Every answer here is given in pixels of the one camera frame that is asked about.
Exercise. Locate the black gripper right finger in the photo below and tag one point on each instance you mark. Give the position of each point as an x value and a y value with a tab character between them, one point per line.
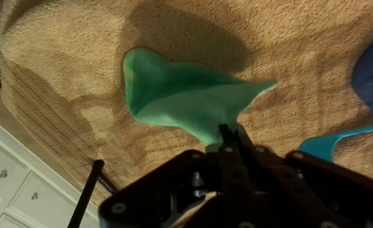
313	190

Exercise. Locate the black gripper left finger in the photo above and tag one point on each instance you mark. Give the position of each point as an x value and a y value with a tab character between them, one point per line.
161	190

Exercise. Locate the green towel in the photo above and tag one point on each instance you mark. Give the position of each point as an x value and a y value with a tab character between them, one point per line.
178	96

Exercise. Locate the teal plastic clothes hanger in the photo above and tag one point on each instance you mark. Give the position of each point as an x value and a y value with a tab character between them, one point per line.
333	140

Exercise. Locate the black metal shoe rack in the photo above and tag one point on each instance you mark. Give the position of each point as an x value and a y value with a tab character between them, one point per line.
87	194

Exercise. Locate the blue tape roll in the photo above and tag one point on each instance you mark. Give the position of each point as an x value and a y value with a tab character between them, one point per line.
365	80

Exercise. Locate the white drawer cabinet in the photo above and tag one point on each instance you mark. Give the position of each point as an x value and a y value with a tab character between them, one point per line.
13	181

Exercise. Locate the tan terry table cover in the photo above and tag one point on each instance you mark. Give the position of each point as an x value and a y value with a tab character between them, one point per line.
68	63

